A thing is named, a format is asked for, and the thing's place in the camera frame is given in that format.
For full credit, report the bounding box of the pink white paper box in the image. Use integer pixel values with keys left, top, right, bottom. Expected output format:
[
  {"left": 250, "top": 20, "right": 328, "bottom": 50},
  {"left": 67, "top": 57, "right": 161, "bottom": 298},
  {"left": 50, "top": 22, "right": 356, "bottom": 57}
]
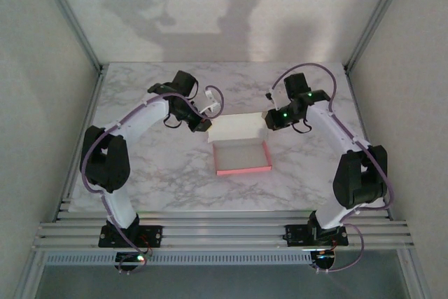
[{"left": 206, "top": 112, "right": 273, "bottom": 177}]

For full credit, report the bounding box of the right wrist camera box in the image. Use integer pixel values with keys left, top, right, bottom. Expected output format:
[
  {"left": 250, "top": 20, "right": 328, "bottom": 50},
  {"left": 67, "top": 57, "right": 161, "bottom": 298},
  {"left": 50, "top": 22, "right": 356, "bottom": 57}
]
[{"left": 265, "top": 88, "right": 282, "bottom": 111}]

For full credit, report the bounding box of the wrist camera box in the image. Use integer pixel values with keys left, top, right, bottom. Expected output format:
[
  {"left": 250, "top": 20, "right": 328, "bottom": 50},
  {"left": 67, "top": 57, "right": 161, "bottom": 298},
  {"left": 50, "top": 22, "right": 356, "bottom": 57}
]
[
  {"left": 201, "top": 89, "right": 221, "bottom": 113},
  {"left": 265, "top": 88, "right": 282, "bottom": 111}
]

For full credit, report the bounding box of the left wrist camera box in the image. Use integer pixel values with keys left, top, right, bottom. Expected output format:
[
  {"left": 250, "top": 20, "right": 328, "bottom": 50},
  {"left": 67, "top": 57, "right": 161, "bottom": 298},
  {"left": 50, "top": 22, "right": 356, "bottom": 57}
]
[{"left": 201, "top": 89, "right": 221, "bottom": 113}]

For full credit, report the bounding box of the left wrist thin black cable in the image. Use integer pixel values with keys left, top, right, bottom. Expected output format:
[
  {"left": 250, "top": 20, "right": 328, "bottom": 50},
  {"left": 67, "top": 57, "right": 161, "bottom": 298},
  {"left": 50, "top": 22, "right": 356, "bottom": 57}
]
[{"left": 164, "top": 113, "right": 192, "bottom": 130}]

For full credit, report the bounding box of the wrist thin black cable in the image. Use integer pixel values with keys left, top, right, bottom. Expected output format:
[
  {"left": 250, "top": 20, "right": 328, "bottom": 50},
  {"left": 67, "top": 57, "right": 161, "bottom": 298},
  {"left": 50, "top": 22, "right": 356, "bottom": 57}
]
[
  {"left": 164, "top": 113, "right": 192, "bottom": 130},
  {"left": 292, "top": 120, "right": 312, "bottom": 134}
]

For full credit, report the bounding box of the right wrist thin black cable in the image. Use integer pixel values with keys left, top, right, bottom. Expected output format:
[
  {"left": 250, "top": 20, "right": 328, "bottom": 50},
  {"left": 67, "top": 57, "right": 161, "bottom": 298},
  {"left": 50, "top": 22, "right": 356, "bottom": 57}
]
[{"left": 292, "top": 120, "right": 312, "bottom": 134}]

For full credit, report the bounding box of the right aluminium table side rail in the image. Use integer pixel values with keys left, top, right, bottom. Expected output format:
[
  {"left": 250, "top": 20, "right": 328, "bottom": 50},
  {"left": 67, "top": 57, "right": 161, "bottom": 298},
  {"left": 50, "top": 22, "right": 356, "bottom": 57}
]
[{"left": 344, "top": 67, "right": 391, "bottom": 221}]

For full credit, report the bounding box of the aluminium table side rail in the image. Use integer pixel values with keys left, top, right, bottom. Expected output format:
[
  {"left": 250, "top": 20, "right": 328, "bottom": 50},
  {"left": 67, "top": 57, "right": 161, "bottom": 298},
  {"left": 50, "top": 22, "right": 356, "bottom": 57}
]
[
  {"left": 54, "top": 67, "right": 108, "bottom": 223},
  {"left": 344, "top": 67, "right": 391, "bottom": 221}
]

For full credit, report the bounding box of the left aluminium table side rail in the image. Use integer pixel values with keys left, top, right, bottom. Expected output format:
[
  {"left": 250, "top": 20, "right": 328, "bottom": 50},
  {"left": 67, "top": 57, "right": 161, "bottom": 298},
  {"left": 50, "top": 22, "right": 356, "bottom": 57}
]
[{"left": 54, "top": 67, "right": 108, "bottom": 223}]

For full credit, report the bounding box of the right aluminium upright post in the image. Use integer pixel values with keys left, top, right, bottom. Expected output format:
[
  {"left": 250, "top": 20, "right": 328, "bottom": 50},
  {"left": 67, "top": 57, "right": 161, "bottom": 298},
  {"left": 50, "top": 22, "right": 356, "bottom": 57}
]
[{"left": 343, "top": 0, "right": 414, "bottom": 72}]

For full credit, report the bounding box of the aluminium upright post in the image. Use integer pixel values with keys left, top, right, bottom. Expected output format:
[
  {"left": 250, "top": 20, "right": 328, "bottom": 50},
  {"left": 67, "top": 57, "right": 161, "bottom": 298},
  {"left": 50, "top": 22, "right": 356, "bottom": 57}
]
[
  {"left": 33, "top": 0, "right": 105, "bottom": 73},
  {"left": 343, "top": 0, "right": 414, "bottom": 72}
]

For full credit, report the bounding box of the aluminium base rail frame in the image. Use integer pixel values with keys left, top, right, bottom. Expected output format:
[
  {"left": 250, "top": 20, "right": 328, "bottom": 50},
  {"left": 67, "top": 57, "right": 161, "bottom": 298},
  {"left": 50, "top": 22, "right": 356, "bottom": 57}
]
[{"left": 32, "top": 209, "right": 417, "bottom": 253}]

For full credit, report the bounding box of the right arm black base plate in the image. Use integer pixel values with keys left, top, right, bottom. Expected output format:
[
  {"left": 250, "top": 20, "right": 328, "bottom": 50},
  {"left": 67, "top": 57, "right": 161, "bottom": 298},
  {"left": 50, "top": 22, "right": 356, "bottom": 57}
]
[{"left": 285, "top": 223, "right": 350, "bottom": 248}]

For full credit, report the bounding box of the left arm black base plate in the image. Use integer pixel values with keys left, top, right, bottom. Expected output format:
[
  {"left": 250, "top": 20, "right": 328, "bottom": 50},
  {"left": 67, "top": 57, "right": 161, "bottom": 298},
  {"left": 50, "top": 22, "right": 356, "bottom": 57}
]
[{"left": 98, "top": 224, "right": 165, "bottom": 248}]

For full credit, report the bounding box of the left aluminium upright post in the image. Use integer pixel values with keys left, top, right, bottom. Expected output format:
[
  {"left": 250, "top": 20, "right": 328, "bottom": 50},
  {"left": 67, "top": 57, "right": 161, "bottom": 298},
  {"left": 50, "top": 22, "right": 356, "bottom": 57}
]
[{"left": 33, "top": 0, "right": 105, "bottom": 73}]

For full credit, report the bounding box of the grey slotted cable duct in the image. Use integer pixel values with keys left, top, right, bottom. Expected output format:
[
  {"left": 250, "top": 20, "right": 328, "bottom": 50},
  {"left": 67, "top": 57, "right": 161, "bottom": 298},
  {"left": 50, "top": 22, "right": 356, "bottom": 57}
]
[{"left": 43, "top": 251, "right": 314, "bottom": 267}]

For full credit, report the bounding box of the right lower aluminium frame post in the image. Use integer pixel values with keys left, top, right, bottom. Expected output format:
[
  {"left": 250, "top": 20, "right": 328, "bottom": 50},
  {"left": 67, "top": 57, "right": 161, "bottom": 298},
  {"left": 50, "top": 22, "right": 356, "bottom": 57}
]
[{"left": 398, "top": 249, "right": 432, "bottom": 299}]

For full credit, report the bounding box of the aluminium frame post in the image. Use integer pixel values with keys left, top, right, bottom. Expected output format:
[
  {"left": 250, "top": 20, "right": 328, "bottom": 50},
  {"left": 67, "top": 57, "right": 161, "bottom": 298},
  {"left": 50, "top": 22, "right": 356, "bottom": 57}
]
[
  {"left": 398, "top": 249, "right": 432, "bottom": 299},
  {"left": 13, "top": 250, "right": 48, "bottom": 299}
]

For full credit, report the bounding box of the left lower aluminium frame post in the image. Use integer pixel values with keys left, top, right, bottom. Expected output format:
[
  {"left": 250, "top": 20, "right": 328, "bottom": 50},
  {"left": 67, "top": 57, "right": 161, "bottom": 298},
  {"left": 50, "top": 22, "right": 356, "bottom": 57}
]
[{"left": 13, "top": 250, "right": 48, "bottom": 299}]

